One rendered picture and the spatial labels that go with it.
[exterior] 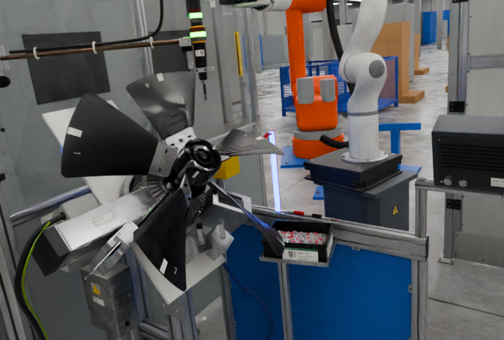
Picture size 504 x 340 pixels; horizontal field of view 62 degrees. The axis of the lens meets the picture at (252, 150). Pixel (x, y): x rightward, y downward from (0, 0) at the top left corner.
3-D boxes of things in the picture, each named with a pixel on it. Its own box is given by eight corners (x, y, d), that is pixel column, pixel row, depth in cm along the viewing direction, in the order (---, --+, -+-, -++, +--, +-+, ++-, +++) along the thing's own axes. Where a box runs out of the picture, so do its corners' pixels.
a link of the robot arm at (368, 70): (368, 109, 177) (366, 52, 171) (393, 115, 159) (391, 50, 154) (342, 113, 174) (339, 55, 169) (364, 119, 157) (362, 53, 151)
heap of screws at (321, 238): (268, 257, 141) (267, 245, 140) (278, 238, 154) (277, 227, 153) (325, 262, 135) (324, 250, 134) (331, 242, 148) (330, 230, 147)
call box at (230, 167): (197, 179, 181) (194, 155, 178) (212, 172, 189) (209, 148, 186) (226, 183, 172) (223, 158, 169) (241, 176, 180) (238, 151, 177)
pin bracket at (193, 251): (175, 248, 129) (190, 236, 124) (189, 243, 133) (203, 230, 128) (184, 266, 127) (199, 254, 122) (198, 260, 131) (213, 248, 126)
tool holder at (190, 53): (181, 73, 120) (177, 38, 117) (185, 72, 127) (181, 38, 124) (213, 70, 120) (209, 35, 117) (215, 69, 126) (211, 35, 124)
